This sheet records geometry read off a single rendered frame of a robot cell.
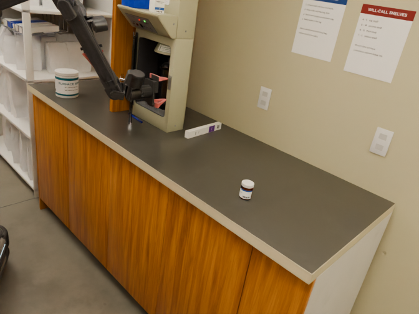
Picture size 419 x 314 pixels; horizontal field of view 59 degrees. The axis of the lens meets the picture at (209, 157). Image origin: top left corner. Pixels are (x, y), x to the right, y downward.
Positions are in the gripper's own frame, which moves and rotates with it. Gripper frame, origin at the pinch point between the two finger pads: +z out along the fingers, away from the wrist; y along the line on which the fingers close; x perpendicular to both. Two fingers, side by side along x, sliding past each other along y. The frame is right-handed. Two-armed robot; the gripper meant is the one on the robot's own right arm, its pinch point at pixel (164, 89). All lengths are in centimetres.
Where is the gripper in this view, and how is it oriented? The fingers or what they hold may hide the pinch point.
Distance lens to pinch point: 168.5
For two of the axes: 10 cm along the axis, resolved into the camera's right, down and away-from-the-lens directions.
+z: 7.1, -2.2, 6.7
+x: -7.0, -3.8, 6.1
